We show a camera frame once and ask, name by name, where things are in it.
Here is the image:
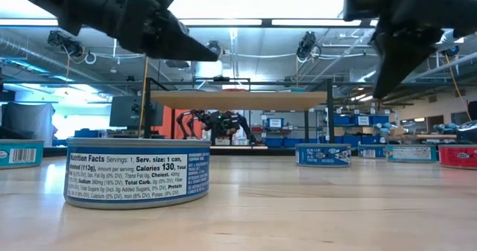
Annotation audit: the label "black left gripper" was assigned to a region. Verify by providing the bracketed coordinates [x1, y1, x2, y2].
[63, 0, 219, 62]

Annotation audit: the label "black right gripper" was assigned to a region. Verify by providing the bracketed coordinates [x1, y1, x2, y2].
[372, 0, 477, 99]

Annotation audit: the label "wooden shelf black metal legs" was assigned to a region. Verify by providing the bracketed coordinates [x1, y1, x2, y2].
[143, 76, 336, 144]

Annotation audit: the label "background wooden table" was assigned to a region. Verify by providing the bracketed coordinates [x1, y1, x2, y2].
[387, 133, 458, 140]

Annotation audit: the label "orange partition panel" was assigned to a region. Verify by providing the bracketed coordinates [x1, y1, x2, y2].
[154, 107, 180, 139]

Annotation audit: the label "dark computer monitor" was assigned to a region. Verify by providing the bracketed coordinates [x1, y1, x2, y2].
[109, 95, 165, 129]

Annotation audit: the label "black domed object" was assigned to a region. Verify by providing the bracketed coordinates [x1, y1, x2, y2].
[456, 120, 477, 144]

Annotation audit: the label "background black robot arms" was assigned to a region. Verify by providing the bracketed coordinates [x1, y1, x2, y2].
[175, 109, 258, 146]

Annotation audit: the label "grey cloth cover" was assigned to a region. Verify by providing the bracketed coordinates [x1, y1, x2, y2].
[1, 101, 55, 147]

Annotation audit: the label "yellow hanging cord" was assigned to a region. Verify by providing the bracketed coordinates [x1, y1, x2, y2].
[138, 55, 150, 139]
[445, 53, 473, 121]

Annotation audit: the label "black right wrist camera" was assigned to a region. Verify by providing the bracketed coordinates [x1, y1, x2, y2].
[342, 0, 377, 23]

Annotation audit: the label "black metal table frame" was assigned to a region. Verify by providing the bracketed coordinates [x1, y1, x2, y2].
[42, 146, 299, 158]

